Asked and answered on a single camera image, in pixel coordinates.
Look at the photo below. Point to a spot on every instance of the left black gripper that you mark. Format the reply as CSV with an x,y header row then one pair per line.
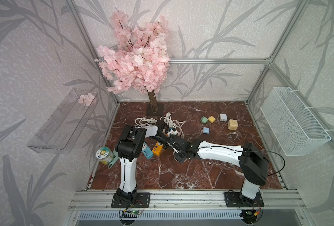
x,y
170,137

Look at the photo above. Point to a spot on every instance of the orange power strip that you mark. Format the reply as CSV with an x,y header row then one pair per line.
x,y
157,150

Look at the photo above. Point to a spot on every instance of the blue charger plug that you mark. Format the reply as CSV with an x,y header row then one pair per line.
x,y
206,130

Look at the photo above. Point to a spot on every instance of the teal power strip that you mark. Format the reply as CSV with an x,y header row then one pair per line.
x,y
147,151

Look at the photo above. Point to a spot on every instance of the green charger plug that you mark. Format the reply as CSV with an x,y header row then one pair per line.
x,y
204,120

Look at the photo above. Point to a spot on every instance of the yellow charger plug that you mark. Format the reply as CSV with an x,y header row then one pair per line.
x,y
211,119

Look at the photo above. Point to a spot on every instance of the white charger plug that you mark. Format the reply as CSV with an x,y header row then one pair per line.
x,y
223,118

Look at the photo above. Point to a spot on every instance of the beige cube charger plug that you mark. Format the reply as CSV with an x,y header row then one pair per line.
x,y
232,124

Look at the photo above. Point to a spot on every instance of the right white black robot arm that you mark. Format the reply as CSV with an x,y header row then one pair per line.
x,y
253,163

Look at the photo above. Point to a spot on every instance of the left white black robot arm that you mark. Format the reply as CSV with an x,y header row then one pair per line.
x,y
129,148

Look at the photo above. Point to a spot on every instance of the green tape roll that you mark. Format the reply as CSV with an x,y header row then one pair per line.
x,y
104,155

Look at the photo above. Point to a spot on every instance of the pink cherry blossom tree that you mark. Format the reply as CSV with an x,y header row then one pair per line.
x,y
141,61

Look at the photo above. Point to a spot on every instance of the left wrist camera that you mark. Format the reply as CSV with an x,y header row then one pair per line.
x,y
172,131

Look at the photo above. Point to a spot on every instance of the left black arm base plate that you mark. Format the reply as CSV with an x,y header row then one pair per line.
x,y
135,200

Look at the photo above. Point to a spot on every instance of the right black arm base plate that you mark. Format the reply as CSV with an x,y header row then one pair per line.
x,y
237,200

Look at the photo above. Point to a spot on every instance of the aluminium front rail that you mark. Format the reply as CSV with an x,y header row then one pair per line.
x,y
181,200

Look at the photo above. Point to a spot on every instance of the white wire mesh basket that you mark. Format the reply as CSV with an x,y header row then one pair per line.
x,y
295,127

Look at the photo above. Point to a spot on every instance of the clear acrylic wall shelf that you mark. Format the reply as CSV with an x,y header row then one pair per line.
x,y
61,131

